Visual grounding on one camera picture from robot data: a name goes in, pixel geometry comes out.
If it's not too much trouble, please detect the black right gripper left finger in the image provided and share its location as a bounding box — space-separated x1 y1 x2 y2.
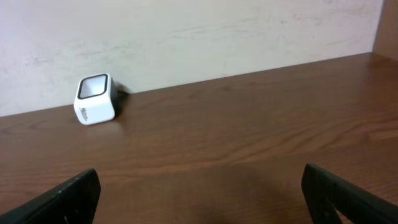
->
1 169 101 224

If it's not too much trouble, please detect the white barcode scanner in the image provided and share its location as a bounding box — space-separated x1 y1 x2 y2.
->
73 73 118 125

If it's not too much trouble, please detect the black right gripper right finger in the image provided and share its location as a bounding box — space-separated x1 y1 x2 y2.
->
301 164 397 224

